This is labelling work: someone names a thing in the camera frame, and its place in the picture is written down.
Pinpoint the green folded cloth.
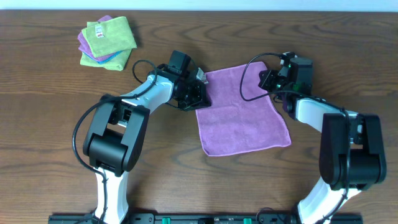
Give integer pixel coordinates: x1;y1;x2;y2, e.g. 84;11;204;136
80;49;132;71
81;16;137;57

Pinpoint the bottom green folded cloth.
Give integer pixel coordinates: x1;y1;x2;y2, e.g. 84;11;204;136
80;49;132;71

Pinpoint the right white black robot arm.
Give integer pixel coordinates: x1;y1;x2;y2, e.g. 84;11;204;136
259;65;387;223

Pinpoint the blue folded cloth in stack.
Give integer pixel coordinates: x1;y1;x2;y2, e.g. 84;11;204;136
83;51;122;64

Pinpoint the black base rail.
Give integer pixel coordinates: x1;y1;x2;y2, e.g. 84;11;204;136
48;212;363;224

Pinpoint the top green folded cloth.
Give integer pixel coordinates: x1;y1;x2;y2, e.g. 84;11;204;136
81;16;137;57

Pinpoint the purple microfiber cloth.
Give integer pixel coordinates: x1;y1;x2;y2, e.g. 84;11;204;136
196;65;292;157

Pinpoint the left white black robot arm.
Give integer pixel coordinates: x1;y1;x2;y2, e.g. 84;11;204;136
83;68;211;223

